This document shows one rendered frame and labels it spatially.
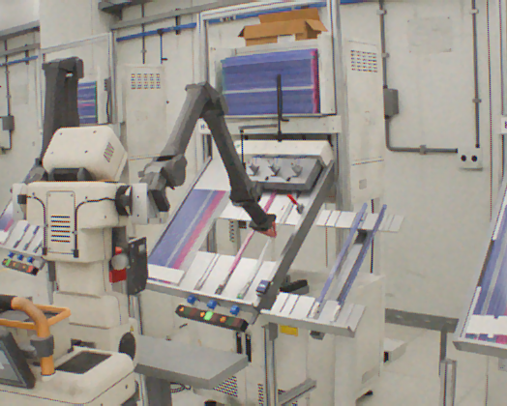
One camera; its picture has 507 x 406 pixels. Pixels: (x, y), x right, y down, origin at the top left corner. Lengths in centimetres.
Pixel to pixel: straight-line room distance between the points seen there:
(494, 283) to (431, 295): 218
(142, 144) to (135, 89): 32
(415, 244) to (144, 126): 182
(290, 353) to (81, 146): 133
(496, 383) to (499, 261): 47
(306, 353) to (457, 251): 165
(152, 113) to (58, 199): 209
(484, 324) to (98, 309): 113
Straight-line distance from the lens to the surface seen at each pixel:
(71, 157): 186
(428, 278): 419
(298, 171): 262
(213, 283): 254
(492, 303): 201
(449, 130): 399
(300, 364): 273
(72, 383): 154
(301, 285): 282
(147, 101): 385
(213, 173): 301
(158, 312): 401
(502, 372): 231
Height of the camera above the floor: 140
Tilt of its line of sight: 7 degrees down
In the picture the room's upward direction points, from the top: 2 degrees counter-clockwise
